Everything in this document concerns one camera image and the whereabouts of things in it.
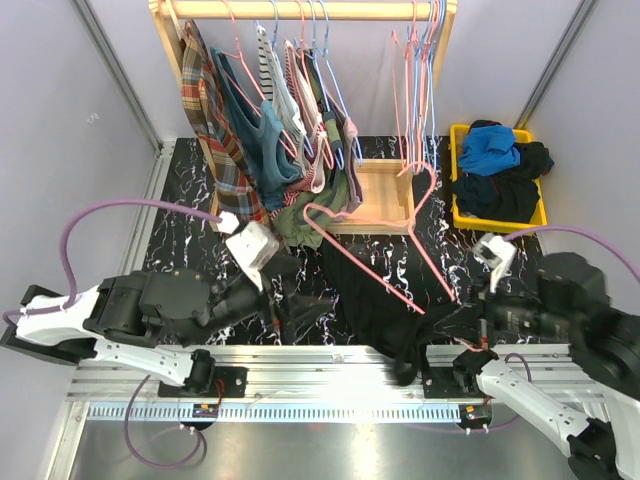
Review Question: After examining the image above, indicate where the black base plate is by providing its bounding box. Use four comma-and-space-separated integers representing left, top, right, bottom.
422, 367, 487, 399
157, 366, 249, 399

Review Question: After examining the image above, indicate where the dark clothes pile in bin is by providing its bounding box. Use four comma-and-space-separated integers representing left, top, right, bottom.
451, 120, 554, 223

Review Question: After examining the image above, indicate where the black garment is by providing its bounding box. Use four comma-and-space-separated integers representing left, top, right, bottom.
288, 235, 460, 386

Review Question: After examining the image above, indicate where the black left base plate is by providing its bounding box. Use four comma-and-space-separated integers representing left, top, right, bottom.
157, 366, 249, 399

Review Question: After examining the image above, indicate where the blue tank top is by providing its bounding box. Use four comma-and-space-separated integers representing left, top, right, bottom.
458, 125, 521, 177

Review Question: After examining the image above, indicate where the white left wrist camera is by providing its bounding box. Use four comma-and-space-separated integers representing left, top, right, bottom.
225, 221, 279, 293

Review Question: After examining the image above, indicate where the green hanging garment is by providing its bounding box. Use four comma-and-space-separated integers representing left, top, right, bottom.
273, 49, 351, 251

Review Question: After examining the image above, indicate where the striped hanging garment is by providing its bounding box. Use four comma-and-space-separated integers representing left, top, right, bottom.
256, 24, 309, 174

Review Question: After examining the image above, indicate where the teal hanging tank top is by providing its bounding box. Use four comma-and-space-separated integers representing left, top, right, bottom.
210, 47, 301, 212

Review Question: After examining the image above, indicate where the pink hanging garment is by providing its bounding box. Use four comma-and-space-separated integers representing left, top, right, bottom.
285, 42, 363, 213

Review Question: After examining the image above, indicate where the yellow plastic bin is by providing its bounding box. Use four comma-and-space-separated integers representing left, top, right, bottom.
450, 120, 553, 233

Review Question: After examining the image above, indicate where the wooden clothes rack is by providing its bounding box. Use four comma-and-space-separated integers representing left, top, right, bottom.
149, 1, 457, 235

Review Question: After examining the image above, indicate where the pink wire hanger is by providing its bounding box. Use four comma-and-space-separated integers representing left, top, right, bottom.
391, 1, 426, 174
302, 160, 487, 351

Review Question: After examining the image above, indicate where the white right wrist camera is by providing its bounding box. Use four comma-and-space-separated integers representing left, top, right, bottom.
472, 233, 516, 294

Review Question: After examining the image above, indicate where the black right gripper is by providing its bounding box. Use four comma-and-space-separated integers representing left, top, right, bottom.
435, 268, 577, 348

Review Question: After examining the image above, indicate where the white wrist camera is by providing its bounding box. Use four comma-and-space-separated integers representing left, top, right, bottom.
472, 233, 516, 294
225, 221, 279, 293

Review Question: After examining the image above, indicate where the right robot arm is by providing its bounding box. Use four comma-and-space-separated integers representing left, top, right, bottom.
436, 247, 639, 479

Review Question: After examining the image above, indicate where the purple floor cable left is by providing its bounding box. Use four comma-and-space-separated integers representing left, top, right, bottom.
123, 374, 209, 473

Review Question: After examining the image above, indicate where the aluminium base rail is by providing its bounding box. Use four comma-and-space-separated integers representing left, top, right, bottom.
64, 344, 609, 424

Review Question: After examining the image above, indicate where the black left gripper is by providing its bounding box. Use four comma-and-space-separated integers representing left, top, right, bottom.
181, 255, 338, 351

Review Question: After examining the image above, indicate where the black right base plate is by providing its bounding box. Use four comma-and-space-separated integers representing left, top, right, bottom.
422, 367, 487, 399

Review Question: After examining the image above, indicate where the plaid hanging shirt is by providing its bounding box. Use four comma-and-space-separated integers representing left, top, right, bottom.
181, 20, 283, 240

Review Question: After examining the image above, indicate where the empty hangers bunch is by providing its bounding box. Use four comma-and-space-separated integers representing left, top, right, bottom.
405, 1, 447, 174

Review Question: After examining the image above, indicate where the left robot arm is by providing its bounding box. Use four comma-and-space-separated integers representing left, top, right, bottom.
1, 270, 332, 397

